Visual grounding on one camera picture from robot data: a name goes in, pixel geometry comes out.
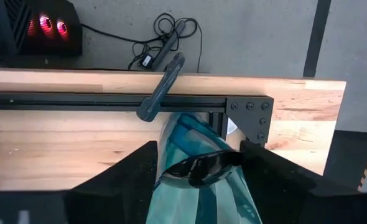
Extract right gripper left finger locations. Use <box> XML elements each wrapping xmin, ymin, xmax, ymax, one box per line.
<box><xmin>65</xmin><ymin>141</ymin><xmax>159</xmax><ymax>224</ymax></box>

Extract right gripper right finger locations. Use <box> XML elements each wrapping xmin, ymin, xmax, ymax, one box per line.
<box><xmin>240</xmin><ymin>139</ymin><xmax>359</xmax><ymax>224</ymax></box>

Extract teal plastic cup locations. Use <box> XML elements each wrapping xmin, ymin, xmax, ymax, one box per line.
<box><xmin>145</xmin><ymin>112</ymin><xmax>264</xmax><ymax>224</ymax></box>

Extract black hazard-striped floor mat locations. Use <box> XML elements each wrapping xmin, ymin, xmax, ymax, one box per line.
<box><xmin>322</xmin><ymin>129</ymin><xmax>367</xmax><ymax>192</ymax></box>

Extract dark grey plastic utensil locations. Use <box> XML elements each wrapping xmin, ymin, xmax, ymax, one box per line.
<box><xmin>136</xmin><ymin>52</ymin><xmax>187</xmax><ymax>123</ymax></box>

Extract small black power adapter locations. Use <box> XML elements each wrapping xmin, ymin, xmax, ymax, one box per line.
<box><xmin>139</xmin><ymin>54</ymin><xmax>154</xmax><ymax>68</ymax></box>

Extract black computer with red fans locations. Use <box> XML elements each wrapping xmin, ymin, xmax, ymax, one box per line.
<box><xmin>0</xmin><ymin>0</ymin><xmax>84</xmax><ymax>60</ymax></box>

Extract black aluminium rail frame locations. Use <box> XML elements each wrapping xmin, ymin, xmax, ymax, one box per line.
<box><xmin>0</xmin><ymin>91</ymin><xmax>275</xmax><ymax>147</ymax></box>

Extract black power strip with cables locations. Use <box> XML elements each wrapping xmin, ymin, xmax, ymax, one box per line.
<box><xmin>80</xmin><ymin>12</ymin><xmax>203</xmax><ymax>74</ymax></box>

